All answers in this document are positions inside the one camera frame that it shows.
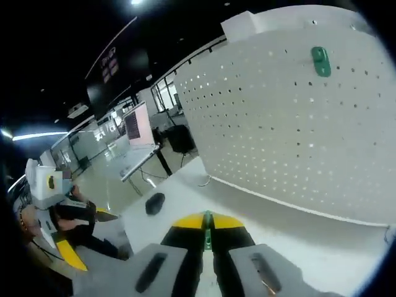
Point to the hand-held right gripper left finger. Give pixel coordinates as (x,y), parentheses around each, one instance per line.
(173,266)

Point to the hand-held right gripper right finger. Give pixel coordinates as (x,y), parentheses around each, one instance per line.
(241,266)

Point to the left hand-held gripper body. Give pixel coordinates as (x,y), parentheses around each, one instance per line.
(43,188)

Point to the green hook assembly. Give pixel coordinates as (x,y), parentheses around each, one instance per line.
(208,239)
(321,62)

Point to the white perforated mounting plate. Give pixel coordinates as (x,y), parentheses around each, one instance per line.
(294,139)

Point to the person's black clothing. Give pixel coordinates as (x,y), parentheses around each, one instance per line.
(89,238)

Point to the person's blue face mask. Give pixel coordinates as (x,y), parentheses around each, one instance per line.
(69,187)

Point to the black round object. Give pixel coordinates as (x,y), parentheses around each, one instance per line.
(155,203)

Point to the thin ceiling light strip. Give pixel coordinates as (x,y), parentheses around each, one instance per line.
(40,136)

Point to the white desk with black legs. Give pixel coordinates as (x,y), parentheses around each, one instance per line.
(139,161)

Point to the white ceiling mounted unit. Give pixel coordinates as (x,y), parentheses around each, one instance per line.
(79,110)

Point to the pink screen monitor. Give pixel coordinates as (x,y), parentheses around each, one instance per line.
(140,127)

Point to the black office chair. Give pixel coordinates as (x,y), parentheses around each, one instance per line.
(182,139)

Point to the white display column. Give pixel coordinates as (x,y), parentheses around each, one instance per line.
(239,26)

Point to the large black wall screen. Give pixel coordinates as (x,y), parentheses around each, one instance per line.
(117,80)

